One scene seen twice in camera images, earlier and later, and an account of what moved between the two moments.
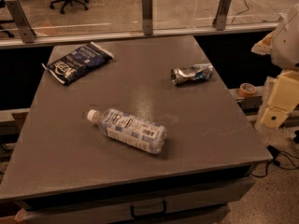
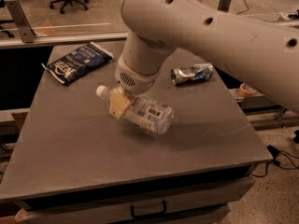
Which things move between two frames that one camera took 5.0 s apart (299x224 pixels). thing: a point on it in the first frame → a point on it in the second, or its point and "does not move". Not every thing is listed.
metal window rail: [20, 43] does not move
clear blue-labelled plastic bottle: [135, 133] → [143, 112]
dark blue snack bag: [71, 66] does not move
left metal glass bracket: [27, 34] does not move
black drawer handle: [164, 210] does not move
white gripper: [288, 46] → [135, 78]
